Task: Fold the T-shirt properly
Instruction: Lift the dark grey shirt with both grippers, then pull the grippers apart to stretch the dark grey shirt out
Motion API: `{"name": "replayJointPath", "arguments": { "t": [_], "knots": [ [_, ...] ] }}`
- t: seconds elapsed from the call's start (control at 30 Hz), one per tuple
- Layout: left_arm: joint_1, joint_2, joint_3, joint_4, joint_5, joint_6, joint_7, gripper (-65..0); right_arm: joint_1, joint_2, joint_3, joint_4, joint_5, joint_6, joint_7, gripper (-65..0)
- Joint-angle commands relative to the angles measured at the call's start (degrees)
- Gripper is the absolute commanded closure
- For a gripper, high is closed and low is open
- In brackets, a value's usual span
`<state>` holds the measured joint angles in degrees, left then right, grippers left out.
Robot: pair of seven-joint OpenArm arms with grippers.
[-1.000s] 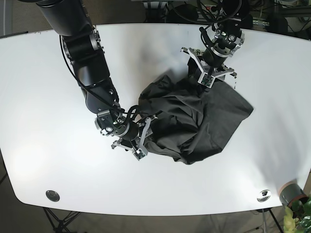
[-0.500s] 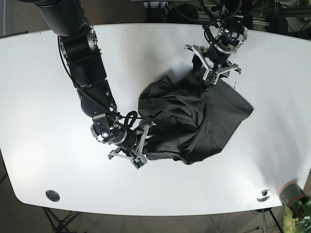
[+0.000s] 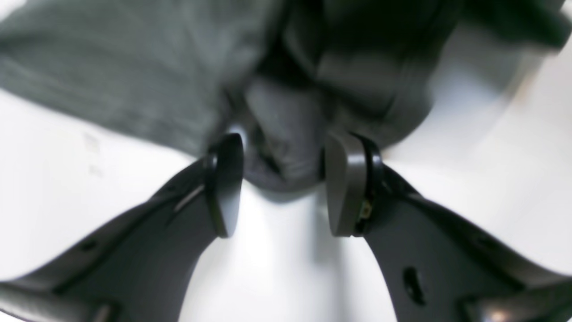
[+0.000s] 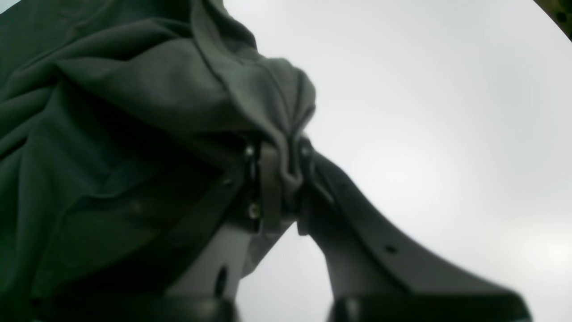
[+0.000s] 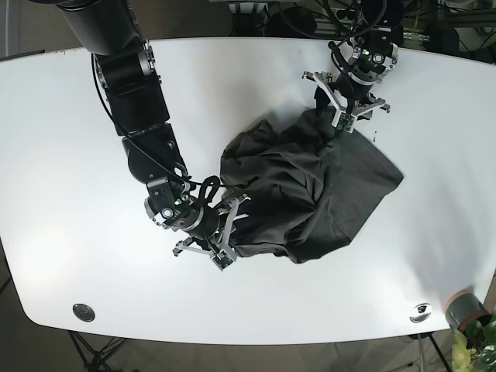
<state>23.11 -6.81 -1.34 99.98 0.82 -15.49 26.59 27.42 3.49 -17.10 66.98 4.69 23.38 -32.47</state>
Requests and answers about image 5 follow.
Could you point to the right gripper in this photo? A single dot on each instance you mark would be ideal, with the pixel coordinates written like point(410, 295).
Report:
point(171, 206)

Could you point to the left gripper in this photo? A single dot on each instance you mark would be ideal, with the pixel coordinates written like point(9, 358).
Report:
point(349, 91)

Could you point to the dark grey T-shirt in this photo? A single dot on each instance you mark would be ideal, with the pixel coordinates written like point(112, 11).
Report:
point(310, 188)

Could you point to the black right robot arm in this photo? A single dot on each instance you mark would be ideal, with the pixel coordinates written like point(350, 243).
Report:
point(129, 87)

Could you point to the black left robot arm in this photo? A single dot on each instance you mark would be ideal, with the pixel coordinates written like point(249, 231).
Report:
point(375, 22)

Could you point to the left metal table grommet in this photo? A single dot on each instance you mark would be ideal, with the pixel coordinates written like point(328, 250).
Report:
point(83, 312)

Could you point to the metal table grommet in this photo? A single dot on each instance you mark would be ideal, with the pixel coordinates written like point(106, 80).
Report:
point(420, 313)
point(83, 312)

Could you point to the right metal table grommet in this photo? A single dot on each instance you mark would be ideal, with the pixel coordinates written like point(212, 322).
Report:
point(420, 313)

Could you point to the grey plant pot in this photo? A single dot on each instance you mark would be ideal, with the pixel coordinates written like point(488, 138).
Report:
point(464, 307)

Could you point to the green potted plant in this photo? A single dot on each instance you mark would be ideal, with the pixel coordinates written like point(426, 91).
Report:
point(474, 347)

